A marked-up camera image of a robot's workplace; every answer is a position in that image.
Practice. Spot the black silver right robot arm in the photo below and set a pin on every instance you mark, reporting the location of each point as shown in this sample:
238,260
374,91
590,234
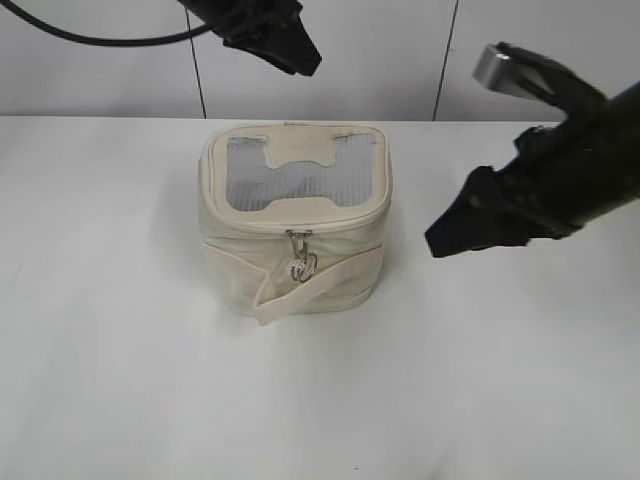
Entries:
561,179

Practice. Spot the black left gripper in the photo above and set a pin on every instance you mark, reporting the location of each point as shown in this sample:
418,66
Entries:
270,30

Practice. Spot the cream fabric zipper bag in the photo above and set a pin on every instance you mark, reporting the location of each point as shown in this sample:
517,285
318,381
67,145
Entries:
258,181

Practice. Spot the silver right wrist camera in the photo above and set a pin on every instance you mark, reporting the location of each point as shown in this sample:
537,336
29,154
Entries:
514,71

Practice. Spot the silver front zipper pull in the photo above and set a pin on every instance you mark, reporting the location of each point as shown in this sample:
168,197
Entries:
304,263

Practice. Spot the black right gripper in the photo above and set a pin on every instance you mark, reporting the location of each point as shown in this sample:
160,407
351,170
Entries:
561,179

